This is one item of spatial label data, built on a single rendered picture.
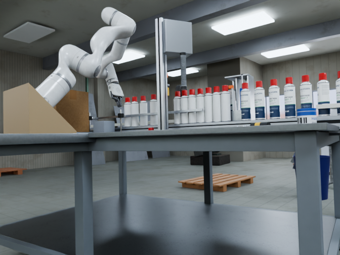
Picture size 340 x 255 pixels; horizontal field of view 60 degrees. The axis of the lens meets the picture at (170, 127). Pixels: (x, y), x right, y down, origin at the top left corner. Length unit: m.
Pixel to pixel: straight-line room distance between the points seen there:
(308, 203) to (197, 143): 0.40
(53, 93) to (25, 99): 0.18
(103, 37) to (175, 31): 0.41
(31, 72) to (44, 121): 8.33
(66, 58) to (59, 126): 0.41
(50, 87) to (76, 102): 0.48
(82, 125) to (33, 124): 0.68
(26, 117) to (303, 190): 1.09
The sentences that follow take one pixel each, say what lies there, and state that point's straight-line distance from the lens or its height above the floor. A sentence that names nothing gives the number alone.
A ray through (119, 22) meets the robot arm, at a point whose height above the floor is 1.49.
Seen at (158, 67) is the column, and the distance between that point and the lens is 1.74.
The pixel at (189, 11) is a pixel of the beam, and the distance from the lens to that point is 5.91.
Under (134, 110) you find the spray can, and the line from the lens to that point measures 1.99.
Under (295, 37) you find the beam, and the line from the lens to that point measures 7.96.
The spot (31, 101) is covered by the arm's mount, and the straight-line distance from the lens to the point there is 1.37.
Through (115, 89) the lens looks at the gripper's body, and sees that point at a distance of 2.13.
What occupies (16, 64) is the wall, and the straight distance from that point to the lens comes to 9.55.
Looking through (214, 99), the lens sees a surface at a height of 1.01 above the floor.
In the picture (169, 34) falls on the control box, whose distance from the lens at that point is 1.75.
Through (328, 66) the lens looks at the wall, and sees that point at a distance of 10.69.
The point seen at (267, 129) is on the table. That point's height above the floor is 0.82.
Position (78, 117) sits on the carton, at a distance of 1.99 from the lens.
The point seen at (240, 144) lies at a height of 0.77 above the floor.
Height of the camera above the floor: 0.80
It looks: 2 degrees up
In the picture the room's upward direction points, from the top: 2 degrees counter-clockwise
